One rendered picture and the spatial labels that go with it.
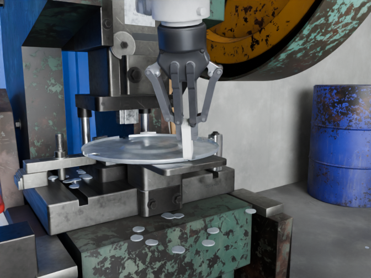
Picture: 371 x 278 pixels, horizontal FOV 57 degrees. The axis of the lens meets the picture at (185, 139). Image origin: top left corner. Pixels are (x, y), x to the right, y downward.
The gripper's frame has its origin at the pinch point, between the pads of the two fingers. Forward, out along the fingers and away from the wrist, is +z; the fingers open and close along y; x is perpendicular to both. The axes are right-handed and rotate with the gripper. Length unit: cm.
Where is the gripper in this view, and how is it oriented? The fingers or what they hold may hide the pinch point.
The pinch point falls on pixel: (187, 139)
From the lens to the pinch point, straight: 61.8
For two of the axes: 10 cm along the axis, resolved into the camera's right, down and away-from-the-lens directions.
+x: 1.4, -4.8, 8.6
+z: 0.5, 8.8, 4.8
